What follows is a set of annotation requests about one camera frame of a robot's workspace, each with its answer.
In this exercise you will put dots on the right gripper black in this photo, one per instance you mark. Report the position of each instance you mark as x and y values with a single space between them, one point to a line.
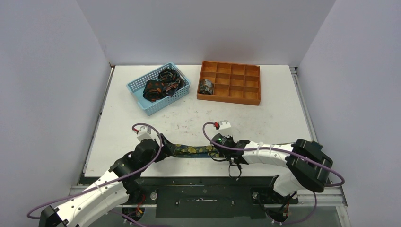
216 147

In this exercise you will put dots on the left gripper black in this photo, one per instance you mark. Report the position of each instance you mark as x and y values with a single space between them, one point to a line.
166 150

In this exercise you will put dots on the blue yellow floral tie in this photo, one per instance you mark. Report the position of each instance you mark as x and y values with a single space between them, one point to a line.
187 151

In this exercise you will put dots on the orange wooden compartment tray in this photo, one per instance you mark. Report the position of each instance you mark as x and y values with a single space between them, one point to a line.
233 82

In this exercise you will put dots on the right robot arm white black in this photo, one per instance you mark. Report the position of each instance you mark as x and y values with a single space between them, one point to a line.
308 166

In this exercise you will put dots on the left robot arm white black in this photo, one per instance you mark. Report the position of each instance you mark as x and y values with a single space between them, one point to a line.
113 188

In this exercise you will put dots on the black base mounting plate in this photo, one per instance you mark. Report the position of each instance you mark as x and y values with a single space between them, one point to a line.
208 197

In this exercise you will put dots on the black orange patterned tie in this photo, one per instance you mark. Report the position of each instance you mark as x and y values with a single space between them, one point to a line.
155 90

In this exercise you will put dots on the blue plastic basket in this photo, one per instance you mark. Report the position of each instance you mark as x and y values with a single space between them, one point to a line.
136 87

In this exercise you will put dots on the dark patterned tie in basket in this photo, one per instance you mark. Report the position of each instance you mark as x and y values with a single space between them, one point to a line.
172 81

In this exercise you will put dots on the rolled dark patterned tie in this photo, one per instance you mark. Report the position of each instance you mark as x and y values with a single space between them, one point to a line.
206 87

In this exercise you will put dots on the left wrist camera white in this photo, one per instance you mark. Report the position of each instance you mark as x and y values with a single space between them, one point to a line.
143 132

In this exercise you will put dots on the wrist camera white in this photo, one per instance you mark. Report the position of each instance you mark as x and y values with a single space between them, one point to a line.
222 125
143 132

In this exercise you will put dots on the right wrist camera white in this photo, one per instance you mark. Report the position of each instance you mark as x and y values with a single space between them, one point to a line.
222 125

